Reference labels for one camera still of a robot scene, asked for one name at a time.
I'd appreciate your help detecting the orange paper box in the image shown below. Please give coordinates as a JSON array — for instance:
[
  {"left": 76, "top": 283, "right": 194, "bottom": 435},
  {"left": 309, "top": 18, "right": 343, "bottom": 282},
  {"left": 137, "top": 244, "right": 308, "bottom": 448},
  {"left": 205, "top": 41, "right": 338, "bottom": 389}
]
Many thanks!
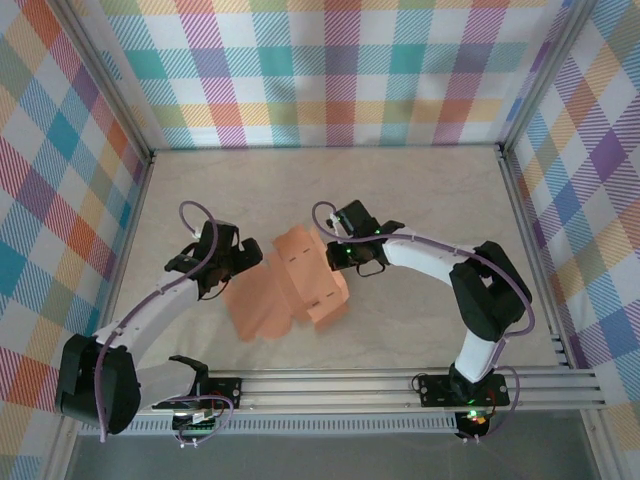
[{"left": 222, "top": 225, "right": 351, "bottom": 345}]

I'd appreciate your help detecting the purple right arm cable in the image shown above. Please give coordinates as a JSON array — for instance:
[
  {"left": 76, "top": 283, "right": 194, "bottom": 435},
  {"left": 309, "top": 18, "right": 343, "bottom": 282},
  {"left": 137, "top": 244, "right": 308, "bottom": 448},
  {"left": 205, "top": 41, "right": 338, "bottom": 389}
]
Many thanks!
[{"left": 312, "top": 201, "right": 535, "bottom": 445}]

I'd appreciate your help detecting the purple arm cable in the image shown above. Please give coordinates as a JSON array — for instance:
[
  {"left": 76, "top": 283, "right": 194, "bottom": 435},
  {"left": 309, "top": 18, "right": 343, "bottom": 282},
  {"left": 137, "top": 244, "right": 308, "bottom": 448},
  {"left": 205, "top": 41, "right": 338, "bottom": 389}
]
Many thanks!
[
  {"left": 312, "top": 201, "right": 535, "bottom": 445},
  {"left": 97, "top": 200, "right": 236, "bottom": 449}
]

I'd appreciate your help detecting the aluminium table edge rail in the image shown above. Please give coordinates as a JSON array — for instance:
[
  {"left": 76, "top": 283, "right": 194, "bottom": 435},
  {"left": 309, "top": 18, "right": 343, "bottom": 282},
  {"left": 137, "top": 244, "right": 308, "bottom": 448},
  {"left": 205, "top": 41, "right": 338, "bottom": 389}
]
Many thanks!
[
  {"left": 102, "top": 149, "right": 157, "bottom": 341},
  {"left": 494, "top": 142, "right": 574, "bottom": 371}
]

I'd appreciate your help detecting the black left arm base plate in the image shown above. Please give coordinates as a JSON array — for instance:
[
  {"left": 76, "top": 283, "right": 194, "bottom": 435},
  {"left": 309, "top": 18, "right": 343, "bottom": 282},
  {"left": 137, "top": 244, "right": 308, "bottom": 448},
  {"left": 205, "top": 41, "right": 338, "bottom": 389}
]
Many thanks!
[{"left": 192, "top": 377, "right": 245, "bottom": 410}]

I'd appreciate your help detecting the wide aluminium base rail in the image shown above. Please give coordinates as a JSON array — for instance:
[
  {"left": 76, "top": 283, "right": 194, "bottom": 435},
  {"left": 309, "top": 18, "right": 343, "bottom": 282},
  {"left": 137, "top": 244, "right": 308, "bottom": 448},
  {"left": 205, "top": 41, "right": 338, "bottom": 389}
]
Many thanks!
[{"left": 134, "top": 368, "right": 607, "bottom": 417}]

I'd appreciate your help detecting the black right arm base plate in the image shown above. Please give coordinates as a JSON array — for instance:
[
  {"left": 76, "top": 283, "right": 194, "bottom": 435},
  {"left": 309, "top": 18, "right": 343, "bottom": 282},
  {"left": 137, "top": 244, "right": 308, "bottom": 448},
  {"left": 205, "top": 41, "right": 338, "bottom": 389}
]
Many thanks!
[{"left": 416, "top": 372, "right": 512, "bottom": 409}]

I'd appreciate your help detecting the grey slotted cable duct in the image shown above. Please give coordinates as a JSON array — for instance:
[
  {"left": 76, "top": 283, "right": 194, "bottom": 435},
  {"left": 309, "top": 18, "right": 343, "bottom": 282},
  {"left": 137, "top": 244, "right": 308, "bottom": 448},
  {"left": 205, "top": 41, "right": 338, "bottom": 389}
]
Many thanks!
[{"left": 79, "top": 418, "right": 460, "bottom": 436}]

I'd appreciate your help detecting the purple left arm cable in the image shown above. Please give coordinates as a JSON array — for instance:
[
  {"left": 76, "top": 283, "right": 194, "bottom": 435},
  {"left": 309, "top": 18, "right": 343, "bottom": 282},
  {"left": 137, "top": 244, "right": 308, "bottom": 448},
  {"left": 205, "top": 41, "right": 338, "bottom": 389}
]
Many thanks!
[{"left": 97, "top": 200, "right": 236, "bottom": 449}]

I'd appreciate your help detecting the aluminium frame post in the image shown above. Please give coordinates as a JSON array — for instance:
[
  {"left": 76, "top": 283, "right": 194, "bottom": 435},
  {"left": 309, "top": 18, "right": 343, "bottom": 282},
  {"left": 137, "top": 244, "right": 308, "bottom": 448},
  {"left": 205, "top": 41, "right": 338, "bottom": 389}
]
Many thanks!
[
  {"left": 49, "top": 0, "right": 157, "bottom": 166},
  {"left": 497, "top": 0, "right": 601, "bottom": 156}
]

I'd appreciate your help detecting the grey aluminium frame strut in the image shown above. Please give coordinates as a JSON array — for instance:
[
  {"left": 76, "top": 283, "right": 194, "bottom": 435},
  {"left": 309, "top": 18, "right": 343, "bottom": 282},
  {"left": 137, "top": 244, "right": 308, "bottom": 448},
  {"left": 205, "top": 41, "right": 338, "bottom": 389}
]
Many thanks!
[
  {"left": 47, "top": 429, "right": 84, "bottom": 480},
  {"left": 579, "top": 407, "right": 619, "bottom": 480}
]

